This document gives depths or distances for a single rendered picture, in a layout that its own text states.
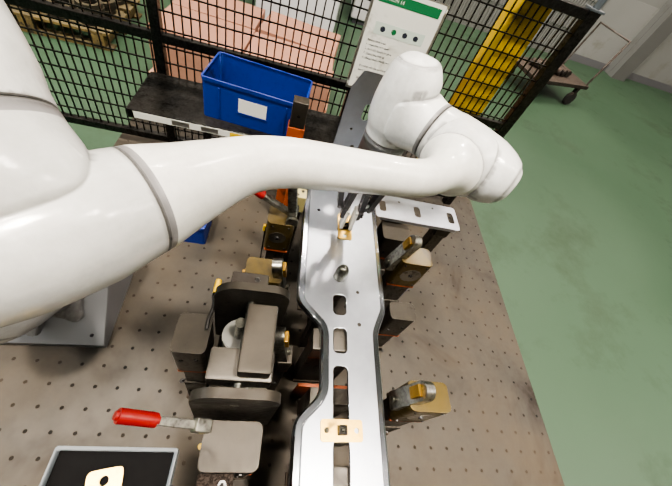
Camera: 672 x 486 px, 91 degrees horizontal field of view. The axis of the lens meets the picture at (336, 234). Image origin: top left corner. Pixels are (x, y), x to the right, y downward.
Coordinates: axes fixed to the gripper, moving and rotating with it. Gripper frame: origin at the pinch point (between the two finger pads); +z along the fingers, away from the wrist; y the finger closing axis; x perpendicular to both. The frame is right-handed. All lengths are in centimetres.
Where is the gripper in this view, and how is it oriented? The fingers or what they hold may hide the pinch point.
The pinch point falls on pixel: (348, 217)
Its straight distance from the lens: 85.5
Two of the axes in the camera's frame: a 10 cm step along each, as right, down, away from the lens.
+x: 0.0, -7.9, 6.1
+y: 9.7, 1.6, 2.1
